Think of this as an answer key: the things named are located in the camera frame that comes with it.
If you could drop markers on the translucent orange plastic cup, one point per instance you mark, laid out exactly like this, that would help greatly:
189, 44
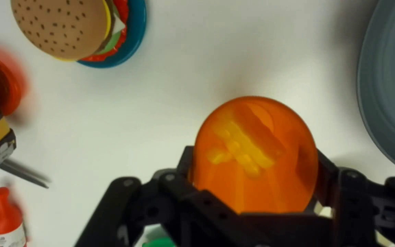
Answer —
257, 192

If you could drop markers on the toy burger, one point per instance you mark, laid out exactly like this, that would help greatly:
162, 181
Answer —
60, 28

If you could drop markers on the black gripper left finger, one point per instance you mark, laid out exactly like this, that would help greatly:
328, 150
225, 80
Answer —
161, 206

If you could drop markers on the red toy ketchup bottle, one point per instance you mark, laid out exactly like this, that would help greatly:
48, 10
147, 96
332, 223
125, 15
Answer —
6, 214

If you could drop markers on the large grey-blue round plate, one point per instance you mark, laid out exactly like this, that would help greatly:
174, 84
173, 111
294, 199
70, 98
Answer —
390, 91

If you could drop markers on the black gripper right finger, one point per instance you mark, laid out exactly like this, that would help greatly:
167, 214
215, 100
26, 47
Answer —
370, 210

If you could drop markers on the small teal plate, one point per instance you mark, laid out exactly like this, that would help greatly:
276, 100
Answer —
136, 32

